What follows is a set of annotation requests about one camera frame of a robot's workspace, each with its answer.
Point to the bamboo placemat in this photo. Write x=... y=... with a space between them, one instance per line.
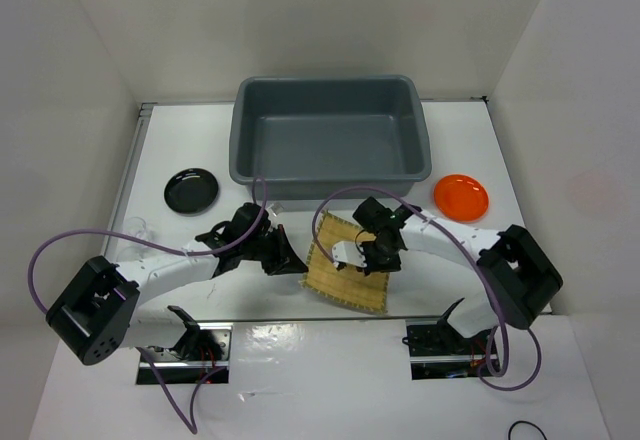
x=346 y=287

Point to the grey plastic bin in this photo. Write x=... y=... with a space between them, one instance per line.
x=310 y=136

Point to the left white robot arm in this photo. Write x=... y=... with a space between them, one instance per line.
x=96 y=313

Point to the black round plate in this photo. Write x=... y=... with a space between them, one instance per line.
x=191 y=191

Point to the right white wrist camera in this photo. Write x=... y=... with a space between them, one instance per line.
x=346 y=251

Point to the clear plastic cup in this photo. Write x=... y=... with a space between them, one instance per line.
x=138 y=227

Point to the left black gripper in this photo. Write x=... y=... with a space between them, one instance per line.
x=285 y=260

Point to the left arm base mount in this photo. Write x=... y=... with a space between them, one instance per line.
x=201 y=353

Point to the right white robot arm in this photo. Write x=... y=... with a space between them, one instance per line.
x=518 y=278

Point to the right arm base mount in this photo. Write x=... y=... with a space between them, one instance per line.
x=437 y=351

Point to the orange plastic plate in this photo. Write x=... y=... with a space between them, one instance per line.
x=461 y=198

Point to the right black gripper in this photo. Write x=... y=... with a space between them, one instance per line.
x=393 y=265

